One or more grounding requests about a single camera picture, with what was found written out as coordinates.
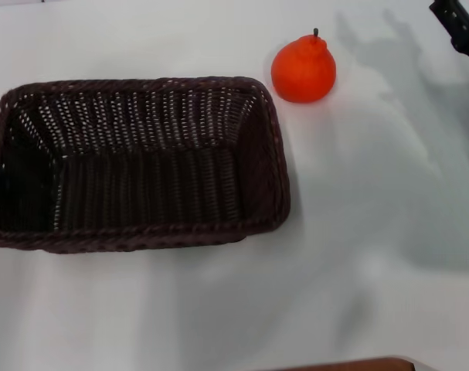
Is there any white tablecloth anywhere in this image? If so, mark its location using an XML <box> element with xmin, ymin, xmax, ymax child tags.
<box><xmin>0</xmin><ymin>0</ymin><xmax>469</xmax><ymax>371</ymax></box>

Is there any orange toy fruit with stem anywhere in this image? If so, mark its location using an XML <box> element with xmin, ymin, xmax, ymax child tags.
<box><xmin>270</xmin><ymin>27</ymin><xmax>338</xmax><ymax>104</ymax></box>

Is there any dark brown woven basket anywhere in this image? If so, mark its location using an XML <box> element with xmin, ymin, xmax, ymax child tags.
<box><xmin>0</xmin><ymin>76</ymin><xmax>292</xmax><ymax>256</ymax></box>

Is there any brown wooden edge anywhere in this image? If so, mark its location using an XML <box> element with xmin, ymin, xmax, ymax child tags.
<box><xmin>301</xmin><ymin>356</ymin><xmax>415</xmax><ymax>371</ymax></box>

